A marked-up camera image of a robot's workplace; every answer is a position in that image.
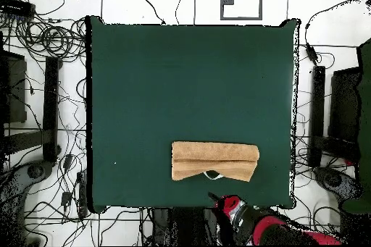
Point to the dark green table cloth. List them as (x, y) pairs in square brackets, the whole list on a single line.
[(174, 84)]

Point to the dark grey stand base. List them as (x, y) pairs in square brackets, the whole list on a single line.
[(336, 180), (34, 171)]

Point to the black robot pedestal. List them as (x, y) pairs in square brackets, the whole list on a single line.
[(185, 226)]

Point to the black power adapter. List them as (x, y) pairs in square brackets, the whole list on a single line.
[(66, 199), (311, 53), (67, 162)]

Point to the black box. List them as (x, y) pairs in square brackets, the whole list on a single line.
[(14, 90), (345, 99)]

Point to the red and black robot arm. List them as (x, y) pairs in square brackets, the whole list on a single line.
[(269, 229)]

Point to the tan terry towel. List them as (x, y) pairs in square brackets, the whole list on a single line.
[(214, 154)]

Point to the black stand leg frame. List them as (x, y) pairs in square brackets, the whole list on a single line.
[(51, 99), (318, 99)]

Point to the black power strip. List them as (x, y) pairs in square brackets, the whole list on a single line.
[(82, 194), (17, 8)]

